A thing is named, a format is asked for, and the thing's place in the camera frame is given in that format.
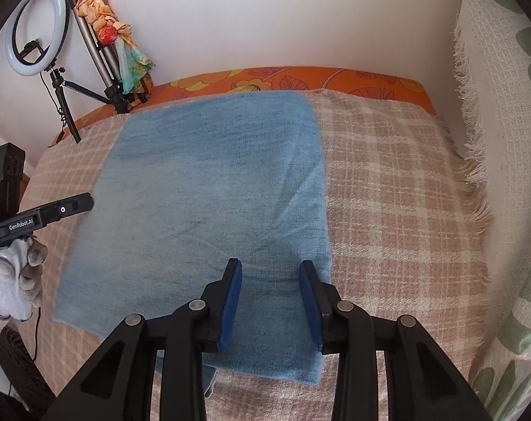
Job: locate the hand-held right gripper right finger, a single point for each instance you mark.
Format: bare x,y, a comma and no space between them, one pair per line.
310,309

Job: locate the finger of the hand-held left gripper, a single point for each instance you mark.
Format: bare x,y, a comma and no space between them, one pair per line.
68,208

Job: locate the white green leaf cloth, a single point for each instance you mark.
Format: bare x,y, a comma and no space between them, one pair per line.
502,140

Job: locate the dark wicker chair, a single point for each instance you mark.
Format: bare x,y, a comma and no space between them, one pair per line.
19,368

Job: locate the small black tripod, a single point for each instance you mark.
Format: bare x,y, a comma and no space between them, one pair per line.
63,101

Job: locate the light blue denim pants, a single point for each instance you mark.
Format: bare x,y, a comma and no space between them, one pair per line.
204,184

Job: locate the beige plaid blanket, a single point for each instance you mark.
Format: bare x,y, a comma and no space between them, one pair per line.
401,228

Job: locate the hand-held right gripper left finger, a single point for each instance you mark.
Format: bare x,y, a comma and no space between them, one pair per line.
233,309

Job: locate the orange floral bedsheet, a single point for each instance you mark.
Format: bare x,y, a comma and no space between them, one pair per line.
300,80

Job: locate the colourful floral scarf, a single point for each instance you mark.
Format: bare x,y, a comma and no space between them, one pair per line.
131,61

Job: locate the person's left hand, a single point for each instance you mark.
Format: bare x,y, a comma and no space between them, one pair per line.
11,280

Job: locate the folded silver tripod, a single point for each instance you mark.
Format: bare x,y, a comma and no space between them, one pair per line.
101,59

